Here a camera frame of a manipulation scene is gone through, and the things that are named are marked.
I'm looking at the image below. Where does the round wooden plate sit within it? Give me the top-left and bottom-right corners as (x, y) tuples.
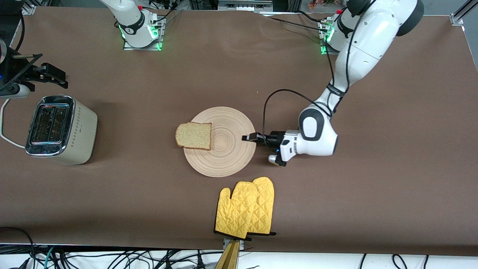
(183, 106), (257, 178)

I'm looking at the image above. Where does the slice of brown bread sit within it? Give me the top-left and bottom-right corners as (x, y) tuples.
(175, 121), (212, 151)

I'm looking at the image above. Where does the cream chrome two-slot toaster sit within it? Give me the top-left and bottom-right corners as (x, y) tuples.
(25, 95), (99, 166)

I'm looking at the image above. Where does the yellow quilted oven mitt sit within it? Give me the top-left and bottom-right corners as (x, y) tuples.
(214, 181), (259, 240)
(246, 176), (277, 237)

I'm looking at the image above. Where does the brown table mat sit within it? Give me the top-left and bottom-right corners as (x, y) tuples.
(0, 5), (478, 257)

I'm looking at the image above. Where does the silver metal box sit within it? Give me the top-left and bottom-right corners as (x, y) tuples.
(217, 0), (274, 12)

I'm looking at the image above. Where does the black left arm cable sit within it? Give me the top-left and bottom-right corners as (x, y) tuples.
(262, 0), (378, 152)

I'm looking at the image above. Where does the white toaster power cord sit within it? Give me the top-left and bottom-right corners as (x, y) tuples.
(0, 98), (27, 149)

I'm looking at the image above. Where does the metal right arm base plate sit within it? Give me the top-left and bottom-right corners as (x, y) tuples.
(123, 14), (165, 51)

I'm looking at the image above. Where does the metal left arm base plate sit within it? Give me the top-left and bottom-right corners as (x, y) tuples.
(320, 19), (340, 56)

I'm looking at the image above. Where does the black cable to arm base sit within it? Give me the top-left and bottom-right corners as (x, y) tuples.
(258, 10), (331, 31)

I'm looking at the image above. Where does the brass stand with metal bracket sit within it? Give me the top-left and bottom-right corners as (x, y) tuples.
(214, 238), (245, 269)

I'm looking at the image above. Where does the black looped cable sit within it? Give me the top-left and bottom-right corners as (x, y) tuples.
(0, 226), (37, 259)

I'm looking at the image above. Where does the teal cable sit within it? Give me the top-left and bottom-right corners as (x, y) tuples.
(43, 246), (57, 269)

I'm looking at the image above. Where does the aluminium frame profile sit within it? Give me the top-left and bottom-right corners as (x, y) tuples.
(449, 0), (478, 27)

